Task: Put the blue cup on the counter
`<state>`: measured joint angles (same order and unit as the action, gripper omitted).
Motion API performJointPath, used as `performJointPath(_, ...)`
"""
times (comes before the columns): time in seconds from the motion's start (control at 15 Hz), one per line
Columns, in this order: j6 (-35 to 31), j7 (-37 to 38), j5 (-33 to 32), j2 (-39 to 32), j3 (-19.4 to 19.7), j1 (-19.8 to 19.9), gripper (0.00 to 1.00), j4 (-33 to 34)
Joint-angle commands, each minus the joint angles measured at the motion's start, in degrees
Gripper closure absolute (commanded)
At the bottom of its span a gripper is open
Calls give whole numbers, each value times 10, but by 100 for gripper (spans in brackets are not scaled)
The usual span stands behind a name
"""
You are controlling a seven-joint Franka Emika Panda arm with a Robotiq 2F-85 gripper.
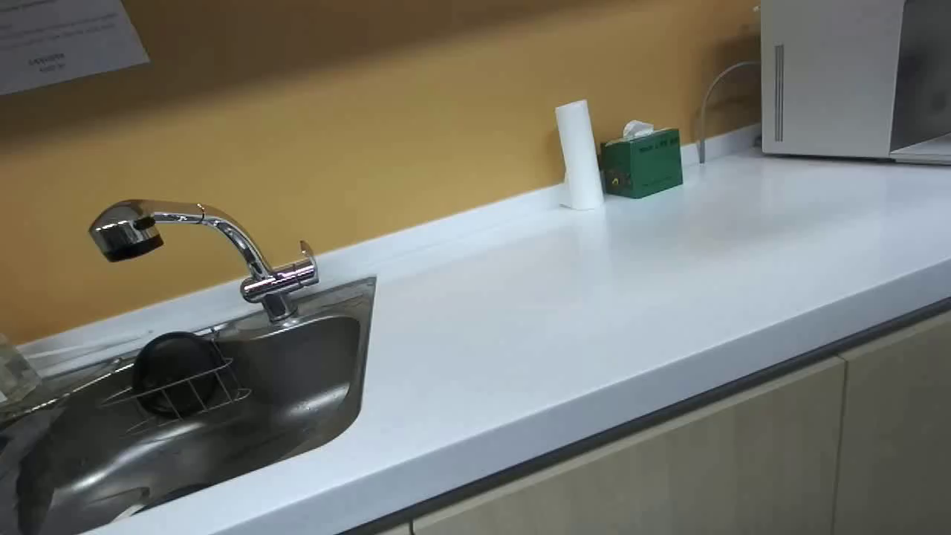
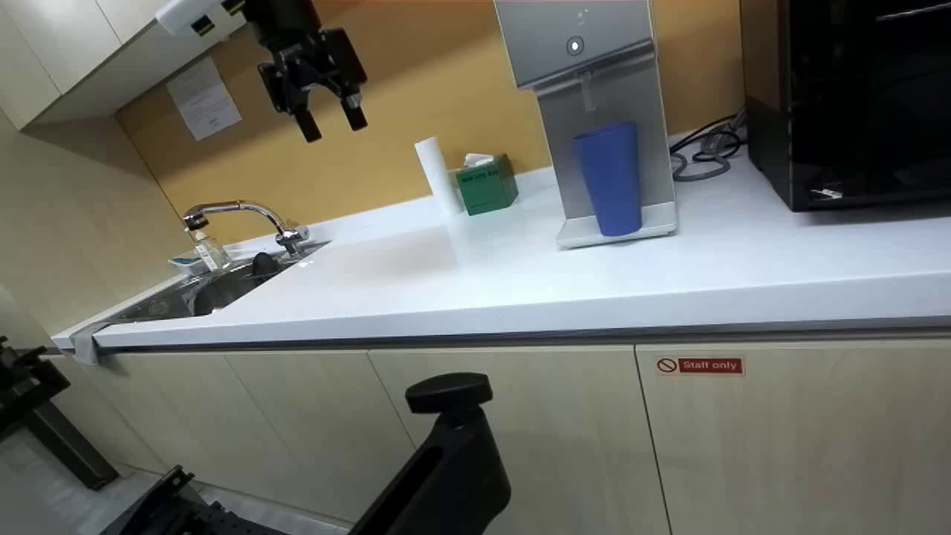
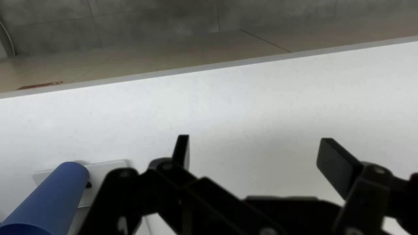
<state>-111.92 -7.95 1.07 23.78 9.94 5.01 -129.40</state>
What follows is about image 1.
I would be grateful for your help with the white paper towel roll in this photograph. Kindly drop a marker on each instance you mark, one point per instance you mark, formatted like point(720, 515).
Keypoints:
point(585, 189)

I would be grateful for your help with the green tissue box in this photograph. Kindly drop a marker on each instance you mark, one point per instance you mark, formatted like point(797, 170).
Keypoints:
point(643, 161)

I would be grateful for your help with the chrome kitchen faucet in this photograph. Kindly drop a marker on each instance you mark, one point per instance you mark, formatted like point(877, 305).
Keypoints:
point(128, 231)

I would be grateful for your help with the beige cabinet door left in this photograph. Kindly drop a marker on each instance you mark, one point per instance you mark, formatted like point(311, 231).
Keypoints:
point(759, 461)

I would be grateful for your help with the beige cabinet door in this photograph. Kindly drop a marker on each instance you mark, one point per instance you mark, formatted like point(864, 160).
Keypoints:
point(897, 440)
point(759, 461)

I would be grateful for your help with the white water dispenser appliance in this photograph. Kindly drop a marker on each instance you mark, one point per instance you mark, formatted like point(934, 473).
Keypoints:
point(857, 78)

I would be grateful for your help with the stainless steel sink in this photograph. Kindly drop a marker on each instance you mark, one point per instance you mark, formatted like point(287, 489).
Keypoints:
point(75, 466)

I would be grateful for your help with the beige cabinet door right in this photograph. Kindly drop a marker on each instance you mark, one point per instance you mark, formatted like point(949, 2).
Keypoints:
point(897, 440)

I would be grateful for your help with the clear glass at sink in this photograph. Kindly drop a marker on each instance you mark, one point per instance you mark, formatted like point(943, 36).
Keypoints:
point(16, 375)

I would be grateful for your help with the wire sponge rack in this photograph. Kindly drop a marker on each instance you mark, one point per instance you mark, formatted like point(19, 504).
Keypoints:
point(181, 393)

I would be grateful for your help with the paper notice on wall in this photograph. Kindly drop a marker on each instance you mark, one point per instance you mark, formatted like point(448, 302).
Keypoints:
point(63, 41)

